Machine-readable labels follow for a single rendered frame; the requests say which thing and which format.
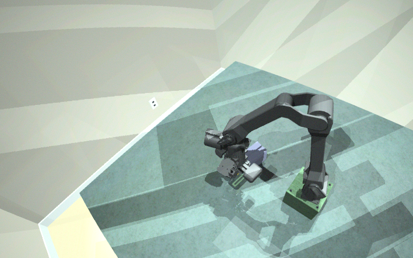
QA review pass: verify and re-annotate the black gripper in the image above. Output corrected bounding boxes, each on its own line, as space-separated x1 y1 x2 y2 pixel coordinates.
215 145 262 183

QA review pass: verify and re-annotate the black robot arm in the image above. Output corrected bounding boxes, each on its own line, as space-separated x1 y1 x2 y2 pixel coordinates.
204 92 334 205

